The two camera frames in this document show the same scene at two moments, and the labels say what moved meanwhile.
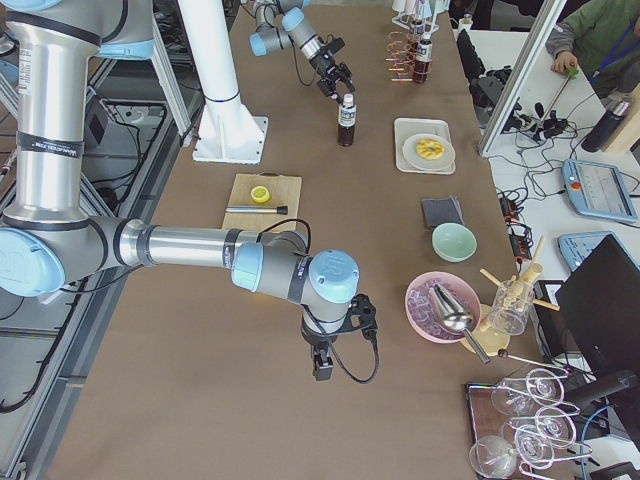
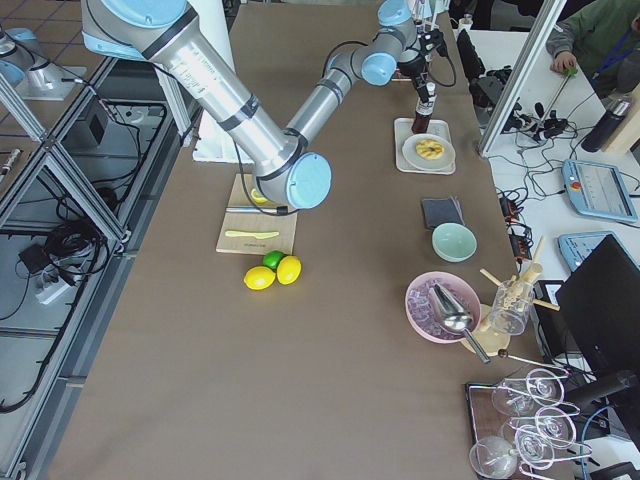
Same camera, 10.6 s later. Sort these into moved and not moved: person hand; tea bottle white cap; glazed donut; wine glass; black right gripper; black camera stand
Moved: tea bottle white cap; black right gripper
Not moved: black camera stand; person hand; wine glass; glazed donut
